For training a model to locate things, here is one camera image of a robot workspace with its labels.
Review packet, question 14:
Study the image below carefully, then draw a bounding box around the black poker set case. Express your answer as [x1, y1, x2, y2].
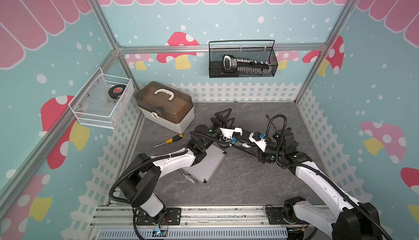
[224, 131, 260, 157]

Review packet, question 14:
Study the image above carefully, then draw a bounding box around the white wire wall basket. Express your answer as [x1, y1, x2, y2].
[68, 68, 134, 129]

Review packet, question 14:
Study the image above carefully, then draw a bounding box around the yellow handled screwdriver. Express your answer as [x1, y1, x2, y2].
[154, 134, 183, 148]

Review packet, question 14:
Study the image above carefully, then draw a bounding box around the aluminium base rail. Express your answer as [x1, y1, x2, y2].
[85, 205, 329, 240]

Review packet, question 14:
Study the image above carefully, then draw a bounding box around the silver poker set case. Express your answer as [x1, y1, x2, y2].
[180, 145, 226, 185]

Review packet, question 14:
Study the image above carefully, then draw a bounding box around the black tape roll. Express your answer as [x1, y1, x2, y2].
[108, 84, 127, 99]

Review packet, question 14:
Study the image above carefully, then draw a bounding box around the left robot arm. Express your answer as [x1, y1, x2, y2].
[108, 108, 234, 223]

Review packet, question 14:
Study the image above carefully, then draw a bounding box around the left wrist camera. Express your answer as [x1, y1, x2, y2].
[220, 128, 243, 143]

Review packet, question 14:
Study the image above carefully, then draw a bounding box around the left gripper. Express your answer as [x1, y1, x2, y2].
[201, 108, 235, 150]

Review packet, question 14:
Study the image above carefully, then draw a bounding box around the black wire wall basket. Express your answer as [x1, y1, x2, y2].
[208, 40, 278, 78]

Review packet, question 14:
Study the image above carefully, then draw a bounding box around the brown lid white toolbox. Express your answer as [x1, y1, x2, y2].
[135, 81, 194, 134]

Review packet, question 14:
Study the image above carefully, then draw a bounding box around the socket bit set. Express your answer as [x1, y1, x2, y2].
[222, 55, 272, 75]

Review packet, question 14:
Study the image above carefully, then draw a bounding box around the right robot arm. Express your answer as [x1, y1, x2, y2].
[249, 115, 391, 240]

